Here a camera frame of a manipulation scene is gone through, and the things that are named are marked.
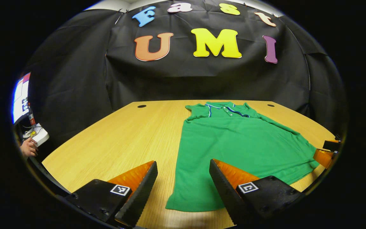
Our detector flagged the black backdrop cloth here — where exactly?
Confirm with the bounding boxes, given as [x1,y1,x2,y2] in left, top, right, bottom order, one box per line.
[27,0,349,153]

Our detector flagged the white box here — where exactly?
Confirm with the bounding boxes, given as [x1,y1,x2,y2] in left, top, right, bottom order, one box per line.
[23,123,50,147]

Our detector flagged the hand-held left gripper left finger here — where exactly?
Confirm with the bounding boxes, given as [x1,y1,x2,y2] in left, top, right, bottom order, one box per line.
[64,160,159,228]

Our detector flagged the computer monitor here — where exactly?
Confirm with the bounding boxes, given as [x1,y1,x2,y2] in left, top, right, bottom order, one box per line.
[11,72,31,125]

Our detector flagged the green T-shirt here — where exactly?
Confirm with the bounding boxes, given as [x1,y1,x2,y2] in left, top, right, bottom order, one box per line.
[166,101,321,212]

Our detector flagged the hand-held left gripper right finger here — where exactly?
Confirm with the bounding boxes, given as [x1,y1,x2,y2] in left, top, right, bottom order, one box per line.
[209,158,306,227]

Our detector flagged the red bottle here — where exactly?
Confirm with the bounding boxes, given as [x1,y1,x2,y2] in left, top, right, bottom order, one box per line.
[27,102,36,126]

